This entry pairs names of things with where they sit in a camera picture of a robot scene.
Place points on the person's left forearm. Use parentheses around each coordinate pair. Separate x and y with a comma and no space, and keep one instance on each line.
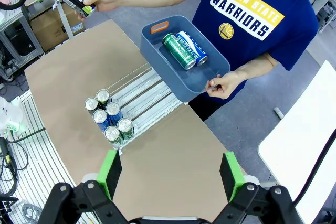
(258,66)

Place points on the person in blue Warriors shirt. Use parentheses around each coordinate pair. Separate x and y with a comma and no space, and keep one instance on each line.
(288,37)

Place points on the clear plastic can dispenser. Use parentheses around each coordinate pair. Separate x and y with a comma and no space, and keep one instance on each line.
(147,98)

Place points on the person's left hand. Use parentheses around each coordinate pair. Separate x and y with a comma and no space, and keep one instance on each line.
(225,85)

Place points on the short grey pipe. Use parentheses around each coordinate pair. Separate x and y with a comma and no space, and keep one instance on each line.
(278,112)

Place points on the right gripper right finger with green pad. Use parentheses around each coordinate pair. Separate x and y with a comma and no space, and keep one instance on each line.
(232,174)

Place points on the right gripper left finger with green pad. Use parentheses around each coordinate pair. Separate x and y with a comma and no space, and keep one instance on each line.
(109,171)

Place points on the big brown cardboard box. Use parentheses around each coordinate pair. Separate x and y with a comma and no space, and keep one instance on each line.
(50,32)

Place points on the grey aluminium frame rack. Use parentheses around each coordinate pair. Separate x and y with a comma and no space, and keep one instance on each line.
(31,32)

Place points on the green cider can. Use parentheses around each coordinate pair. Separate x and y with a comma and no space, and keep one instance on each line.
(112,133)
(124,125)
(178,51)

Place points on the black computer case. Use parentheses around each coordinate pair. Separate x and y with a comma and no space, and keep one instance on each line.
(18,40)

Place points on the white slatted robot base plate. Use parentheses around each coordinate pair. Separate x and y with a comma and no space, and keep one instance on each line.
(39,161)

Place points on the blue Pocari Sweat can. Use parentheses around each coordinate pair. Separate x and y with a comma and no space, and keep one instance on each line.
(113,109)
(99,117)
(193,47)

